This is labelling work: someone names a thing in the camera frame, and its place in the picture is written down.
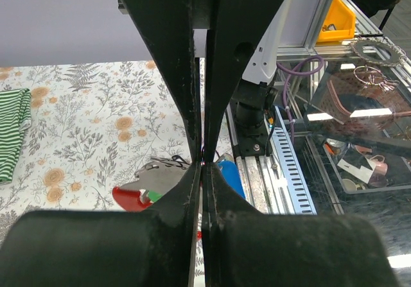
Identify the blue key tag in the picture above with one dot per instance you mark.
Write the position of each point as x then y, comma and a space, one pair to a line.
231, 175

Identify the aluminium front rail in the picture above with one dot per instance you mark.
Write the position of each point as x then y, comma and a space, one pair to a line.
260, 176

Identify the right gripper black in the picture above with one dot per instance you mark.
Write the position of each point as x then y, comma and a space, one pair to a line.
235, 30

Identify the green white striped cloth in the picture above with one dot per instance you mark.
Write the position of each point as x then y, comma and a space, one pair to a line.
15, 120

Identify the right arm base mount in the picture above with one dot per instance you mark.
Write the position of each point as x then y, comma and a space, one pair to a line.
253, 141

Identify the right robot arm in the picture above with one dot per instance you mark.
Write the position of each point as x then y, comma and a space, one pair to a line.
261, 66

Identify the white slotted cable duct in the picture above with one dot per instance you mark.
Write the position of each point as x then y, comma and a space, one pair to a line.
292, 181

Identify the yellow storage bin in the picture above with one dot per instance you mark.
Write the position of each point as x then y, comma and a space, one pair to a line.
339, 23

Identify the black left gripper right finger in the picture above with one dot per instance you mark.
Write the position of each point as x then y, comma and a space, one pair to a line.
244, 247

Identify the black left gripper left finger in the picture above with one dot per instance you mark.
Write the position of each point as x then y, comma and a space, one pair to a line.
95, 248

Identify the metal key holder red handle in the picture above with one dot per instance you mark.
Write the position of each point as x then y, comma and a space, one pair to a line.
159, 175

